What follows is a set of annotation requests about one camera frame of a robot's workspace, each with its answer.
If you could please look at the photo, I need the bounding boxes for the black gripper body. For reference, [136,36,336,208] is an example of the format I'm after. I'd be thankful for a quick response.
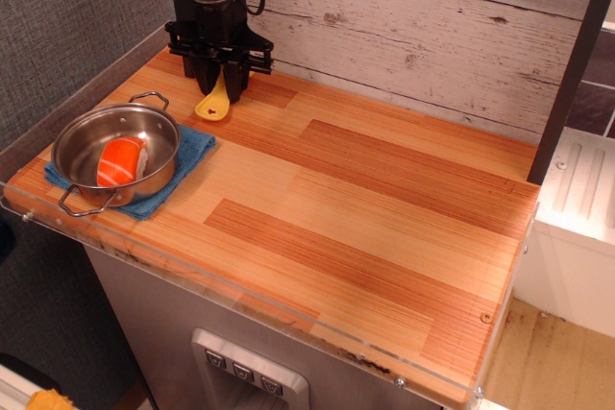
[165,0,274,75]

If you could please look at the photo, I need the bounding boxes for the silver dispenser panel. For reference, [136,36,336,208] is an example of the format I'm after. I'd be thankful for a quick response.
[191,328,310,410]

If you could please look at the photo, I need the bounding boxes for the blue folded cloth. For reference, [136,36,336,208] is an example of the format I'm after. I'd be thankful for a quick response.
[44,125,216,221]

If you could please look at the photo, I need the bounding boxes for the dark grey right post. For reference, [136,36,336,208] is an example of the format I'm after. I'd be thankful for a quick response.
[527,0,611,185]

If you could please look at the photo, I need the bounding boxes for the silver pot with handles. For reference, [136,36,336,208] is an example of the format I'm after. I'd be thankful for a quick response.
[52,91,182,217]

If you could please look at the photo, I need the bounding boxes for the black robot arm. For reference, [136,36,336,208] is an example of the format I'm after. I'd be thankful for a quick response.
[165,0,274,103]

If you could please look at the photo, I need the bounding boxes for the yellow brush white bristles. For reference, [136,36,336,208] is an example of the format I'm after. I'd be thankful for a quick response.
[194,74,231,122]

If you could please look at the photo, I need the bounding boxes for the yellow object bottom left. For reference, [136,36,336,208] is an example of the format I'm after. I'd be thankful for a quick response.
[25,390,75,410]

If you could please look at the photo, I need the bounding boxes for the clear acrylic edge guard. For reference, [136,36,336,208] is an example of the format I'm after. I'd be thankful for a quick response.
[6,171,538,409]

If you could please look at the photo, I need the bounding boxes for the orange salmon sushi toy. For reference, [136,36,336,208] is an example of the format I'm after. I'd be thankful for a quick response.
[96,136,148,187]

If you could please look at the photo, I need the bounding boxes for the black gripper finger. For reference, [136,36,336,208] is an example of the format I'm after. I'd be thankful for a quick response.
[183,52,221,95]
[223,61,250,104]

